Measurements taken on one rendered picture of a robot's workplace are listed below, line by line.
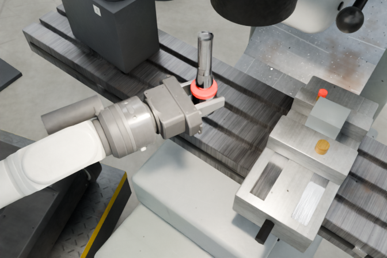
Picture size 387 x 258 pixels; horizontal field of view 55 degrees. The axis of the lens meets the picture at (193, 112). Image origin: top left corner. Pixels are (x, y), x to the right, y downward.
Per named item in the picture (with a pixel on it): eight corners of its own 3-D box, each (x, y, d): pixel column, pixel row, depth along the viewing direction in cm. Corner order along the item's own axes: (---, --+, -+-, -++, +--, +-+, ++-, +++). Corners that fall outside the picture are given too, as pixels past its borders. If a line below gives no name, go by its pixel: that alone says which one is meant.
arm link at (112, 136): (137, 152, 59) (66, 183, 55) (129, 152, 69) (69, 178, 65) (109, 85, 58) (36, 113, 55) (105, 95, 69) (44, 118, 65)
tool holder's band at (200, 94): (200, 103, 64) (200, 99, 63) (185, 86, 66) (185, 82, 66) (222, 92, 66) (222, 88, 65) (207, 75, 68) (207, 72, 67)
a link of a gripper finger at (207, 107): (222, 104, 68) (192, 117, 66) (223, 93, 66) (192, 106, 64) (226, 110, 67) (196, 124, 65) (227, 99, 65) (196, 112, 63)
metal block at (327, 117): (330, 147, 71) (340, 129, 66) (301, 132, 73) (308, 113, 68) (340, 128, 73) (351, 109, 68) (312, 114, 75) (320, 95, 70)
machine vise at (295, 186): (303, 254, 67) (319, 233, 58) (231, 209, 72) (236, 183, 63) (367, 122, 84) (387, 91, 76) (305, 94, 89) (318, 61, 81)
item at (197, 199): (251, 286, 82) (259, 272, 73) (133, 198, 95) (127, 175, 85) (343, 135, 106) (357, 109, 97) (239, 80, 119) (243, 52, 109)
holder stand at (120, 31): (125, 75, 93) (112, 8, 77) (72, 35, 102) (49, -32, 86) (160, 50, 99) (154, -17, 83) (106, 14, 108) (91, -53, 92)
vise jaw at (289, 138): (340, 186, 67) (347, 176, 64) (265, 147, 72) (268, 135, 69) (351, 162, 70) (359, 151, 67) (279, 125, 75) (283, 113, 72)
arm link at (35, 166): (106, 156, 56) (16, 201, 52) (103, 156, 65) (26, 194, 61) (86, 117, 56) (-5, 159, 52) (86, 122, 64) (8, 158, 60)
